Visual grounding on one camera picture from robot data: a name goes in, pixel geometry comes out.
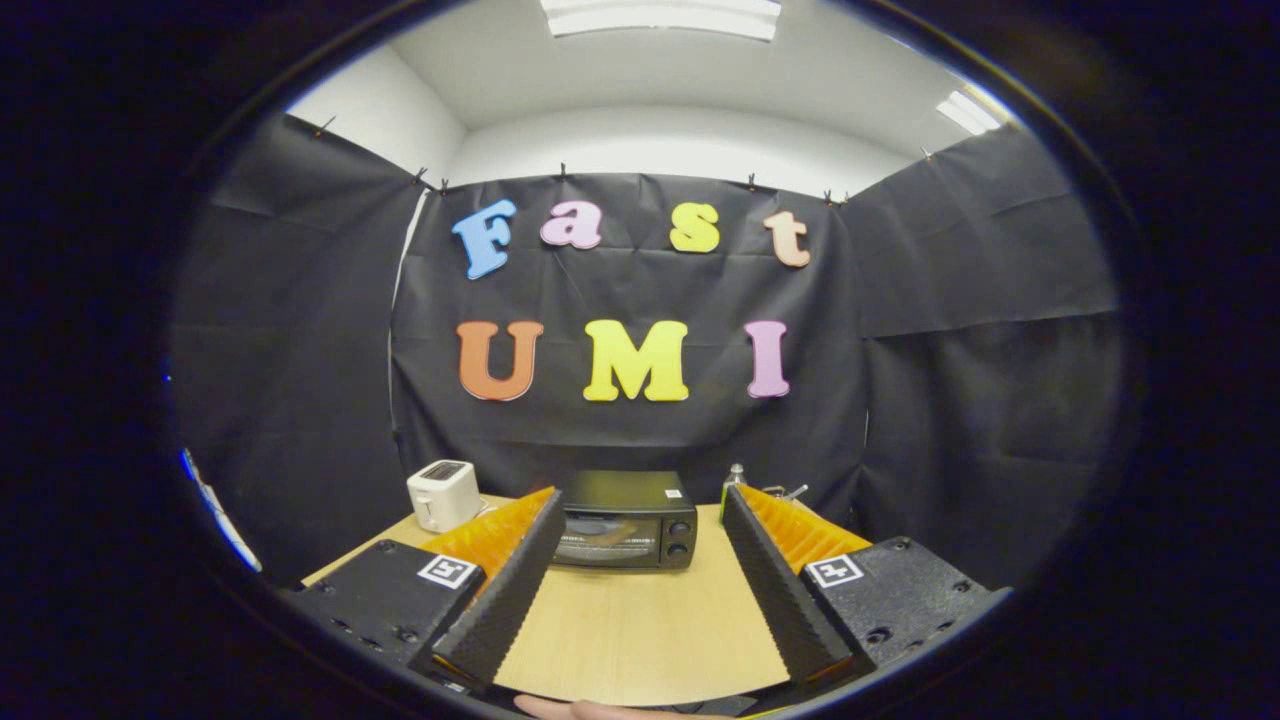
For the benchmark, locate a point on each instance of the clear bottle green label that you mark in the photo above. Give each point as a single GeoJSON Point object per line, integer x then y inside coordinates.
{"type": "Point", "coordinates": [734, 480]}

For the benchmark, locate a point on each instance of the black toaster oven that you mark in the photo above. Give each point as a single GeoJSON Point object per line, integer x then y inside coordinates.
{"type": "Point", "coordinates": [625, 490]}

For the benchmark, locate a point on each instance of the small ceiling light panel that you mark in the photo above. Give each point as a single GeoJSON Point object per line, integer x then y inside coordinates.
{"type": "Point", "coordinates": [968, 112]}

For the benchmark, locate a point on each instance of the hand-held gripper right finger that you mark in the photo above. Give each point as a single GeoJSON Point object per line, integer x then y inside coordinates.
{"type": "Point", "coordinates": [780, 590]}

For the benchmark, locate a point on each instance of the long ceiling light panel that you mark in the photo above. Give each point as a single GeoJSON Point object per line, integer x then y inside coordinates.
{"type": "Point", "coordinates": [660, 15]}

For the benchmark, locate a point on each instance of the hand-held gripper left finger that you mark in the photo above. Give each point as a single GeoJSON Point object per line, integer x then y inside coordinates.
{"type": "Point", "coordinates": [510, 590]}

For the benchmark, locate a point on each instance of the white pop-up toaster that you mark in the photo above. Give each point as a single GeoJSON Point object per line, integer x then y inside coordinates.
{"type": "Point", "coordinates": [445, 497]}

